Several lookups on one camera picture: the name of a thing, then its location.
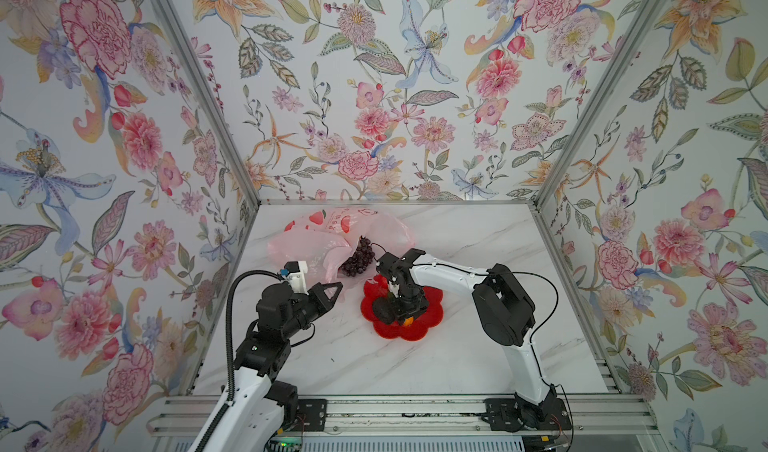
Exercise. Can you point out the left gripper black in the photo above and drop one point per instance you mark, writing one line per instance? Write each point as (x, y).
(319, 300)

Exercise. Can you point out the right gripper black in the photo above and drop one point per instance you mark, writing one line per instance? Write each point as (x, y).
(416, 310)

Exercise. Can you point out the dark avocado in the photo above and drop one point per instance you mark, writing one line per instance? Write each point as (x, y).
(384, 311)

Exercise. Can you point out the red flower-shaped plate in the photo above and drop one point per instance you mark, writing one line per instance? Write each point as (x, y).
(376, 287)

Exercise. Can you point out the dark purple grape bunch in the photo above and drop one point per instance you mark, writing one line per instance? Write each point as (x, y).
(360, 260)

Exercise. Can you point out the pink plastic bag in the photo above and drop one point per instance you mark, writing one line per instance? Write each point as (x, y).
(326, 238)

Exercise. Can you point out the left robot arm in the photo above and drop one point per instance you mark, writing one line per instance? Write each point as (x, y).
(255, 405)

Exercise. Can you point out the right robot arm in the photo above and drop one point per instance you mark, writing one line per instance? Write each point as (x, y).
(506, 315)

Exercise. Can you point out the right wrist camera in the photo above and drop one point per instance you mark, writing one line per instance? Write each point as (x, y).
(393, 285)

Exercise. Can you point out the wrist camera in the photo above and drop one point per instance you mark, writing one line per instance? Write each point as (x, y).
(295, 274)
(393, 285)

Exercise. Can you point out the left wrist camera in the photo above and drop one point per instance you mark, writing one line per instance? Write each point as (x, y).
(295, 274)

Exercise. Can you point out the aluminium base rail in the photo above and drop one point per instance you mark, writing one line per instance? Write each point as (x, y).
(587, 414)

